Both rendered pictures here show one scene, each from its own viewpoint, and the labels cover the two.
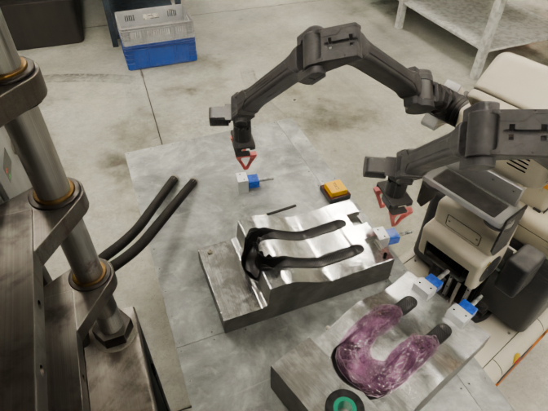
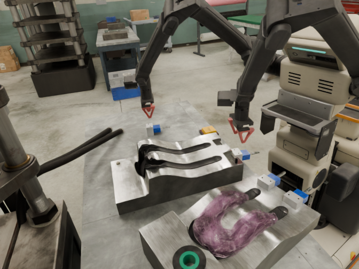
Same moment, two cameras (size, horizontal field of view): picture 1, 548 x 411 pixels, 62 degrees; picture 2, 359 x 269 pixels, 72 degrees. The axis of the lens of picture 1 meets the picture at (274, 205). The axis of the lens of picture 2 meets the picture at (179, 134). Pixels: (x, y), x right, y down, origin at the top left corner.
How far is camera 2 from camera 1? 43 cm
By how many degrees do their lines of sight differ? 14
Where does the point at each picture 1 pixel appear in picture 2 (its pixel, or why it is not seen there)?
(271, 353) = not seen: hidden behind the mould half
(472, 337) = (305, 215)
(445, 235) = (283, 155)
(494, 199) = (312, 117)
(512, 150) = (301, 11)
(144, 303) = not seen: hidden behind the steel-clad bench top
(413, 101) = (247, 53)
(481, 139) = (275, 10)
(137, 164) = (91, 124)
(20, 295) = not seen: outside the picture
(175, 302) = (90, 195)
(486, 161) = (282, 26)
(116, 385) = (32, 250)
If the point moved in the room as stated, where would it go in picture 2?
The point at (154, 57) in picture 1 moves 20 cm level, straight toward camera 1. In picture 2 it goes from (127, 93) to (127, 98)
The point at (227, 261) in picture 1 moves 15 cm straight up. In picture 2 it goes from (128, 168) to (122, 137)
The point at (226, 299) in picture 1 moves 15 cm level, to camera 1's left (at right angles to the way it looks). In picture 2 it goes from (121, 190) to (83, 190)
